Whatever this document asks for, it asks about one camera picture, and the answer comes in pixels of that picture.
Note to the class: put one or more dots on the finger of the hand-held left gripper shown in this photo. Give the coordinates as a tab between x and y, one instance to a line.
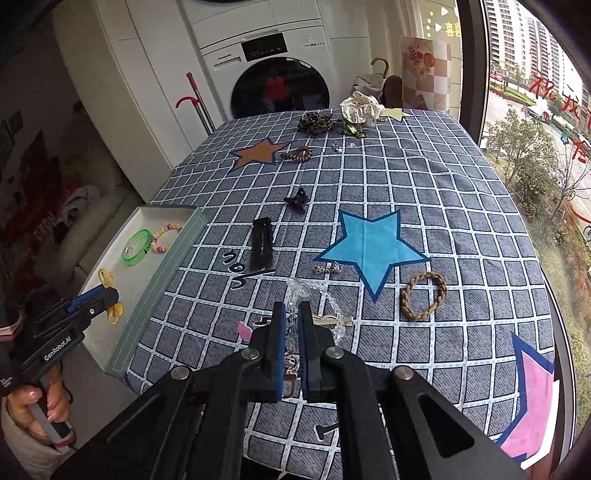
87	297
101	305

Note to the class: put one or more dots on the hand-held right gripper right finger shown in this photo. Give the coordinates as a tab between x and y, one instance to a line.
306	346

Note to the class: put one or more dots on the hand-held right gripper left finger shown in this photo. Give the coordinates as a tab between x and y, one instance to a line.
279	337

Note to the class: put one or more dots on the beige hair clip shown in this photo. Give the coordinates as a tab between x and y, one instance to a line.
323	318

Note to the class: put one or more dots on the white tray box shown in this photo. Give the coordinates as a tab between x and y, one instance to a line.
147	272

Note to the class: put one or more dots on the long black hair clip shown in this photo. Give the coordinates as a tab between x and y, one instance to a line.
261	244

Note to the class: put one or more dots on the black claw clip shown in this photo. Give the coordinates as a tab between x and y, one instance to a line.
295	199

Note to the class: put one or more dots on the person's left forearm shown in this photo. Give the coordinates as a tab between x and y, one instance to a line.
18	443

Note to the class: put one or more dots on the person's left hand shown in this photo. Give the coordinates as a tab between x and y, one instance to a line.
57	406

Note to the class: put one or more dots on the small pink hair clip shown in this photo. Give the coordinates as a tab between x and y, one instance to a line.
243	330

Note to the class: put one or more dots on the red printed blanket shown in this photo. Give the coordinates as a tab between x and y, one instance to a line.
44	228

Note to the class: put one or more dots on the cream sofa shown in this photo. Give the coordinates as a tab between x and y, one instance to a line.
106	217

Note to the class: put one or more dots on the grey garment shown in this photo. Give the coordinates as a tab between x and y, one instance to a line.
81	201

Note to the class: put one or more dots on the checkered tablecloth with stars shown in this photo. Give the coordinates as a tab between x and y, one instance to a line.
415	207

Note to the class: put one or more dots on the white cabinet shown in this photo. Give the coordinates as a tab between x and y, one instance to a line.
120	92

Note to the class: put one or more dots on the leopard print scrunchie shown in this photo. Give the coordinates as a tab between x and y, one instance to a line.
314	123

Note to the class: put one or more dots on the green leaf hair piece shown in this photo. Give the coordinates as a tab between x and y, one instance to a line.
351	130

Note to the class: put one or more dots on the cream scrunchie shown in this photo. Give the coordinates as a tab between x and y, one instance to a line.
360	108

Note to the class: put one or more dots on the pale green paper piece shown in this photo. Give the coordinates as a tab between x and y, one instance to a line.
392	114

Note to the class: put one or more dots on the white cloth bag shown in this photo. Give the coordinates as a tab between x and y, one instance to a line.
367	83

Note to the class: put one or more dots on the white washing machine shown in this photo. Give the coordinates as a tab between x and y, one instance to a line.
277	50

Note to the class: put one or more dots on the checkered paper bag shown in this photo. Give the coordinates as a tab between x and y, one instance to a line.
425	74

